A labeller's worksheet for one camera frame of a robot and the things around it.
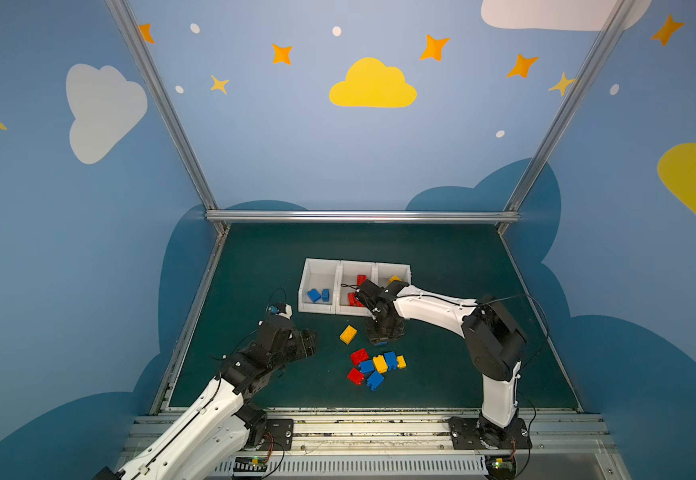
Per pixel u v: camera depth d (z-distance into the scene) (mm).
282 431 750
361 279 1042
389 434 765
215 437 574
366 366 847
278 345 607
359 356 861
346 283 1036
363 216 1368
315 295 1002
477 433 749
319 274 1070
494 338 505
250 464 731
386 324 767
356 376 823
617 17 701
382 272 1013
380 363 840
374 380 814
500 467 733
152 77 785
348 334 913
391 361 854
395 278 1036
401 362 857
